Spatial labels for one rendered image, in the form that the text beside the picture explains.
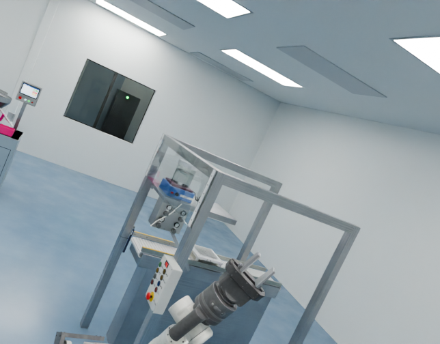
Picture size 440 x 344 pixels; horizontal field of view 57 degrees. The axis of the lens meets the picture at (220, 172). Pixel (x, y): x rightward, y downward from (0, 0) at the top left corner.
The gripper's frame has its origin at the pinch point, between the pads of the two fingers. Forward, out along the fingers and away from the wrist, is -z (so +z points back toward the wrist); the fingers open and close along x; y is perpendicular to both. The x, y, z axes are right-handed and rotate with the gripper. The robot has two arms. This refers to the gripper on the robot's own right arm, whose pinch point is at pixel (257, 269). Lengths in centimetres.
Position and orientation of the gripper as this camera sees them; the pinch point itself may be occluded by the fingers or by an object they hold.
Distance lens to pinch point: 103.9
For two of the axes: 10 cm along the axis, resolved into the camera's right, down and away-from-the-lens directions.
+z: -7.3, 6.5, 2.1
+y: 1.0, -2.0, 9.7
